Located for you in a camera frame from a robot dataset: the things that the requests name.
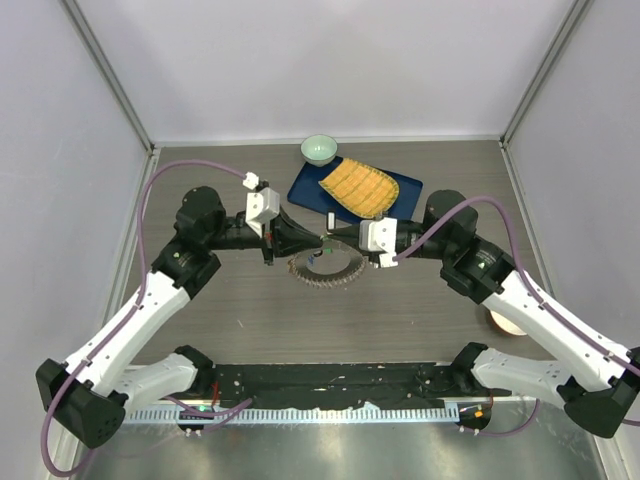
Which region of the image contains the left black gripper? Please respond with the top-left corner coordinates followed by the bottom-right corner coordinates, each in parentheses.
top-left (207, 203), bottom-right (323, 266)

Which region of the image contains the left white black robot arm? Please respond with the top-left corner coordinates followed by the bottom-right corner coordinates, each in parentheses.
top-left (36, 186), bottom-right (322, 449)

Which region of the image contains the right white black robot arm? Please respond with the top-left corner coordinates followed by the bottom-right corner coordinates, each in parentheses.
top-left (327, 190), bottom-right (639, 439)

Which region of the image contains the yellow woven bamboo mat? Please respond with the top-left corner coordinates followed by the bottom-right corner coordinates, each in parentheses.
top-left (319, 158), bottom-right (400, 219)

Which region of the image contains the dark blue tray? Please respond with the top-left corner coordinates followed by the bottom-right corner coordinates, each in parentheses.
top-left (287, 156), bottom-right (423, 224)

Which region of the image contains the light green ceramic bowl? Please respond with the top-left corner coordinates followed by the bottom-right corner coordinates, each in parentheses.
top-left (300, 134), bottom-right (338, 167)

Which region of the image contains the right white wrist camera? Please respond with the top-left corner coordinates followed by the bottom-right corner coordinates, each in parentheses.
top-left (358, 217), bottom-right (398, 268)

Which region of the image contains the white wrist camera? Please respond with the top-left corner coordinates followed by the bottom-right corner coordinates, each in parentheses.
top-left (358, 217), bottom-right (398, 268)
top-left (243, 172), bottom-right (280, 238)

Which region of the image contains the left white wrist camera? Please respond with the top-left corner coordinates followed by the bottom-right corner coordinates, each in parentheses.
top-left (243, 172), bottom-right (280, 238)

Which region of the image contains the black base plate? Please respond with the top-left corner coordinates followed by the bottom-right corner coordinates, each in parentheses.
top-left (154, 360), bottom-right (511, 409)

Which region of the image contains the slotted white cable duct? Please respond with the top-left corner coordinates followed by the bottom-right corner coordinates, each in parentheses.
top-left (124, 403), bottom-right (459, 428)

